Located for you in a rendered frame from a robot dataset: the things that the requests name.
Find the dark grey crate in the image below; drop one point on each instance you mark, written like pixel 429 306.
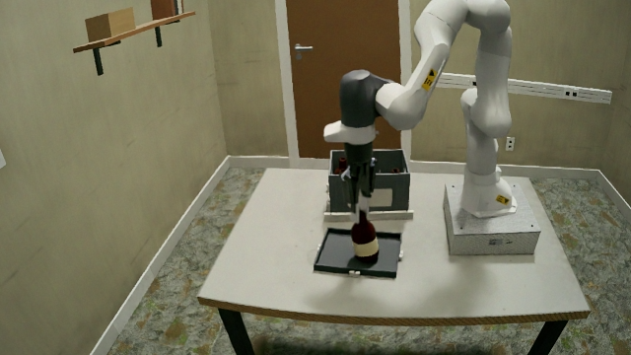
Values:
pixel 391 191

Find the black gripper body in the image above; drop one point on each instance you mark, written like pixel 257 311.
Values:
pixel 356 155

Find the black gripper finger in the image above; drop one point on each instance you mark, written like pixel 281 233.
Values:
pixel 367 185
pixel 348 193

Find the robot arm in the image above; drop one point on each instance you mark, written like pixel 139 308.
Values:
pixel 364 96

